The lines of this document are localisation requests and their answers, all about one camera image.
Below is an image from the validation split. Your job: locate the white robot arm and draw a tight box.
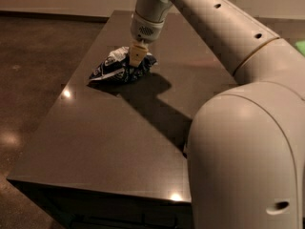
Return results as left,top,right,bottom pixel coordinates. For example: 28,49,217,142
130,0,305,229

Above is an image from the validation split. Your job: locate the blue chip bag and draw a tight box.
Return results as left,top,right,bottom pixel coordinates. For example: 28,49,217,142
89,47,157,84

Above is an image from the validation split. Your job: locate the dark cabinet under table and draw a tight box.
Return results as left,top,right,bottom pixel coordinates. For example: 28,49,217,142
10,179,194,229

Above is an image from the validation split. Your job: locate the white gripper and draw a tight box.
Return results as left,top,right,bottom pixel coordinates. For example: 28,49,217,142
129,10,165,67

